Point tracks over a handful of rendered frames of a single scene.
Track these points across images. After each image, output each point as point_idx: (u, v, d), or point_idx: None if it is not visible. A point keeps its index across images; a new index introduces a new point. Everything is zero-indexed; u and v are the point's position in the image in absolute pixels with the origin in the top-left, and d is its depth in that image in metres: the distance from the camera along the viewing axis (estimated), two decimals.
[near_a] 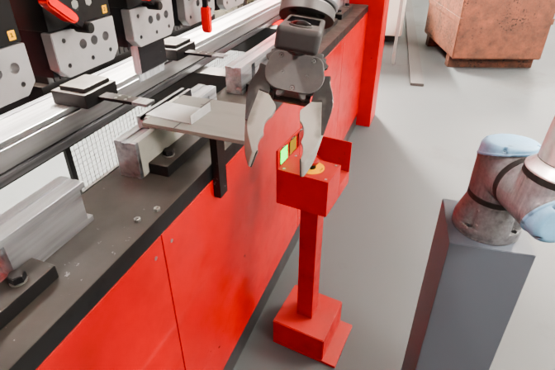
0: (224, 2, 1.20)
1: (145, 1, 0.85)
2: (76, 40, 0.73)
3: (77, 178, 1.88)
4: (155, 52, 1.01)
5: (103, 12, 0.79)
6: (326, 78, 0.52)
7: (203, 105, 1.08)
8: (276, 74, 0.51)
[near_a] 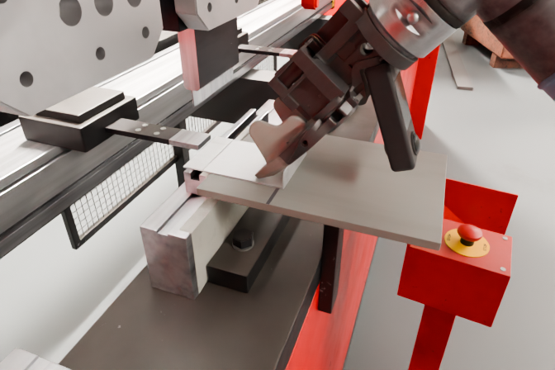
0: None
1: None
2: None
3: (73, 222, 1.37)
4: (223, 45, 0.50)
5: None
6: None
7: None
8: (336, 125, 0.44)
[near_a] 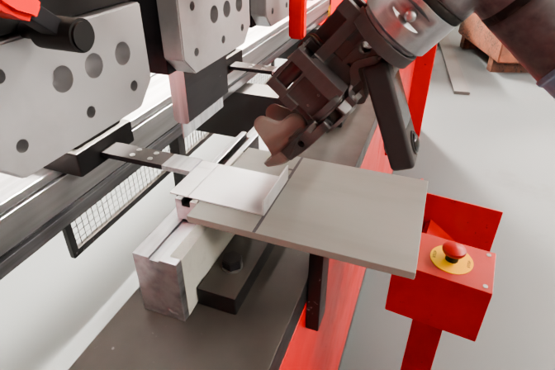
0: None
1: None
2: (41, 69, 0.25)
3: (71, 232, 1.40)
4: (212, 78, 0.52)
5: None
6: None
7: (292, 170, 0.59)
8: (335, 124, 0.44)
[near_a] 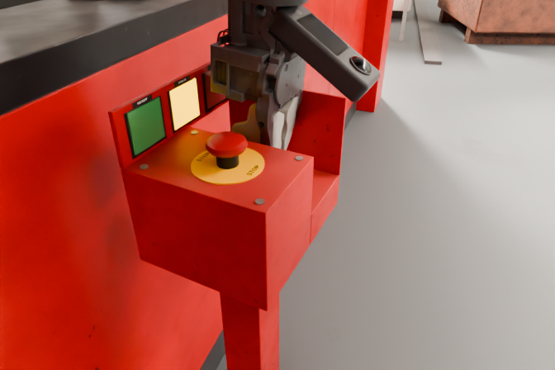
0: None
1: None
2: None
3: None
4: None
5: None
6: (303, 71, 0.49)
7: None
8: (283, 91, 0.44)
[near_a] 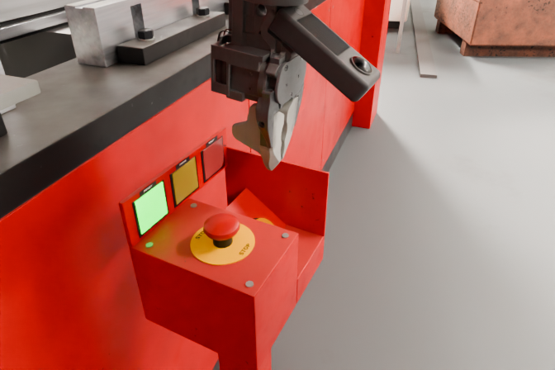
0: None
1: None
2: None
3: None
4: None
5: None
6: (303, 71, 0.49)
7: None
8: (283, 91, 0.44)
